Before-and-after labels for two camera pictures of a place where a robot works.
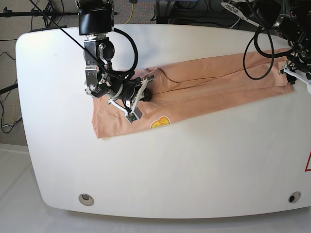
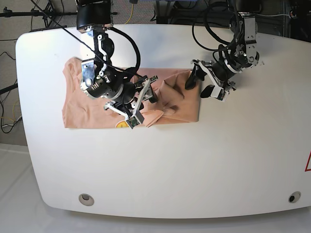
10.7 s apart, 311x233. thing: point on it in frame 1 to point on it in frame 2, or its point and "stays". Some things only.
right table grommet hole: [294, 197] stays
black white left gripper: [131, 94] stays
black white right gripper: [291, 77] to [220, 73]
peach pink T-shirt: [187, 90] to [174, 103]
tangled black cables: [209, 12] stays
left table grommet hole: [86, 199] stays
